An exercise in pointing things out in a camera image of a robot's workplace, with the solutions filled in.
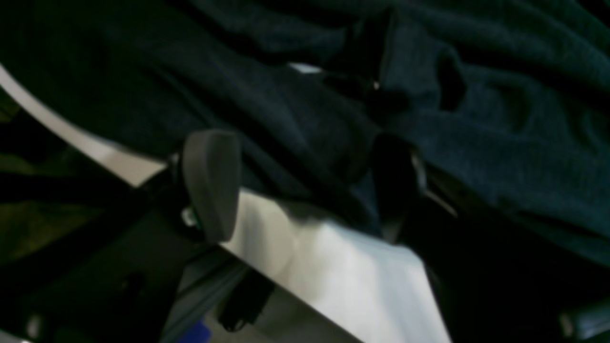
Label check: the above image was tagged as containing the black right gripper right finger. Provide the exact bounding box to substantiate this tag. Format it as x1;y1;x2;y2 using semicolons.
372;134;609;343

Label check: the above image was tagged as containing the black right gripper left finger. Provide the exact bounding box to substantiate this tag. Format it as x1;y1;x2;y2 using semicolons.
1;130;242;343

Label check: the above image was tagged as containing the black t-shirt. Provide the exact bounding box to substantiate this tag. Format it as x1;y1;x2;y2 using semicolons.
1;0;609;266

